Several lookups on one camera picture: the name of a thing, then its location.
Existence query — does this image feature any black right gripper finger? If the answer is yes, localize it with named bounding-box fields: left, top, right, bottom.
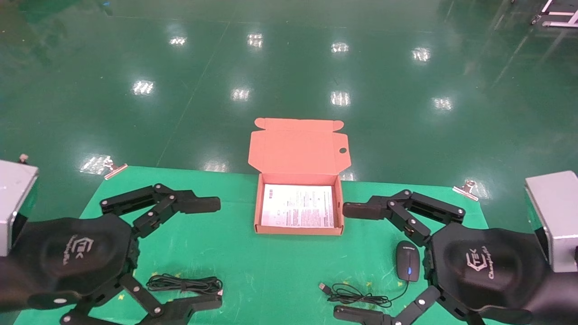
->
left=333, top=285, right=486, bottom=325
left=342, top=190, right=466, bottom=247

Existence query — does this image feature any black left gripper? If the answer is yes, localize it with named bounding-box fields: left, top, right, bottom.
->
left=0, top=184, right=221, bottom=313

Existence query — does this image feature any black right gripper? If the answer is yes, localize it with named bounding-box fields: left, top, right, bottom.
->
left=427, top=223, right=578, bottom=325

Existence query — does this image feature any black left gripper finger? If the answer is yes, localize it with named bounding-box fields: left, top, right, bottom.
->
left=60, top=274, right=223, bottom=325

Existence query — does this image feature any black data cable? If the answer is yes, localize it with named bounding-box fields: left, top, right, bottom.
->
left=146, top=273, right=224, bottom=296

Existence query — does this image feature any black wired computer mouse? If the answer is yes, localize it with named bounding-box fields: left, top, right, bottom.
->
left=318, top=241, right=420, bottom=309

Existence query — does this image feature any orange cardboard box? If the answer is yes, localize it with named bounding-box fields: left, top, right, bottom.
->
left=248, top=118, right=351, bottom=236

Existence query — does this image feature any white printed instruction sheet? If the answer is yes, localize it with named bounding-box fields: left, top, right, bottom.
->
left=261, top=184, right=336, bottom=228

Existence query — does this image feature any metal binder clip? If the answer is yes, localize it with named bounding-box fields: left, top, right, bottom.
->
left=103, top=158, right=128, bottom=180
left=452, top=180, right=479, bottom=201

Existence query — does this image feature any green table mat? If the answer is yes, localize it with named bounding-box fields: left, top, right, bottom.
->
left=14, top=166, right=529, bottom=325

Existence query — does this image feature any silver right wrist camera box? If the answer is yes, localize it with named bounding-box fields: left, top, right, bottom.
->
left=525, top=171, right=578, bottom=273

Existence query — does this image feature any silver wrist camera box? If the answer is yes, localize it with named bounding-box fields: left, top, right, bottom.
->
left=525, top=171, right=578, bottom=273
left=0, top=160, right=39, bottom=257

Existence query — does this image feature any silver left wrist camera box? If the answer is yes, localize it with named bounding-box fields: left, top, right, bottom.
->
left=0, top=160, right=39, bottom=257

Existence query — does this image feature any white wheeled cart frame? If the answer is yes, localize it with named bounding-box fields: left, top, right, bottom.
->
left=532, top=0, right=578, bottom=28

